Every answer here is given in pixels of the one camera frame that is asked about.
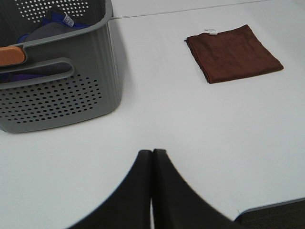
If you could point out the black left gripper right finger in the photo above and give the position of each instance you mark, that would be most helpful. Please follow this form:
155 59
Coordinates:
175 204

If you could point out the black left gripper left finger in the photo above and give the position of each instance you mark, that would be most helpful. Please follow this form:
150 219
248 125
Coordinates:
128 207

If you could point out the brown towel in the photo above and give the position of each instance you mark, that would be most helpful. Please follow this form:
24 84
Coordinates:
231 55

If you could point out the grey perforated plastic basket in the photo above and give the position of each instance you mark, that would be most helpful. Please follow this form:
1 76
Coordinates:
77 74

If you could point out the white towel care label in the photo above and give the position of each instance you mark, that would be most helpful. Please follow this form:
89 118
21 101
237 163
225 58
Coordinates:
211 31

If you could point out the grey towel in basket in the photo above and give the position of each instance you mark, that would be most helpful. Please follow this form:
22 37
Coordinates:
45 31

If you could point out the blue towel in basket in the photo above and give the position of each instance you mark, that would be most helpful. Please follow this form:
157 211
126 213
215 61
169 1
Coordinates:
60 17

